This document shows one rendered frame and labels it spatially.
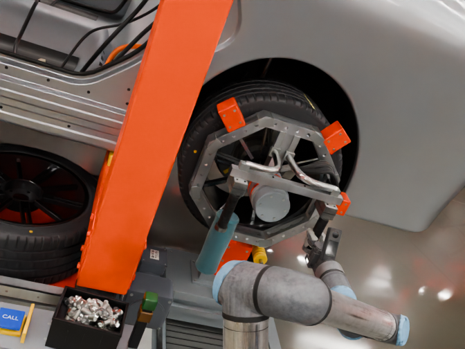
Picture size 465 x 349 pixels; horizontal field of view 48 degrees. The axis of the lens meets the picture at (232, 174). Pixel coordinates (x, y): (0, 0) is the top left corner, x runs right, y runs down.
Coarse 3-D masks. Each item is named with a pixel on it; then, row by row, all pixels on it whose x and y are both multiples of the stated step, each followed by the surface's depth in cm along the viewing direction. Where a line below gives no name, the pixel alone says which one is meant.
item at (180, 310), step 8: (176, 304) 232; (184, 304) 234; (192, 304) 235; (200, 304) 236; (176, 312) 229; (184, 312) 230; (192, 312) 230; (200, 312) 231; (208, 312) 232; (216, 312) 237; (184, 320) 232; (192, 320) 233; (200, 320) 233; (208, 320) 234; (216, 320) 234
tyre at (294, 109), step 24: (216, 96) 205; (240, 96) 195; (264, 96) 193; (288, 96) 196; (192, 120) 206; (216, 120) 194; (312, 120) 198; (192, 144) 197; (192, 168) 202; (336, 168) 210
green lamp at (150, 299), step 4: (148, 292) 155; (152, 292) 156; (144, 296) 155; (148, 296) 154; (152, 296) 154; (156, 296) 155; (144, 300) 153; (148, 300) 152; (152, 300) 153; (156, 300) 154; (144, 304) 153; (148, 304) 153; (152, 304) 153; (156, 304) 154; (144, 308) 154; (148, 308) 154; (152, 308) 154
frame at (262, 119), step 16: (256, 112) 191; (224, 128) 192; (240, 128) 187; (256, 128) 188; (272, 128) 189; (288, 128) 190; (304, 128) 190; (208, 144) 189; (224, 144) 190; (320, 144) 199; (208, 160) 192; (192, 176) 200; (336, 176) 202; (192, 192) 197; (208, 208) 202; (208, 224) 206; (288, 224) 216; (304, 224) 212; (240, 240) 212; (256, 240) 213; (272, 240) 213
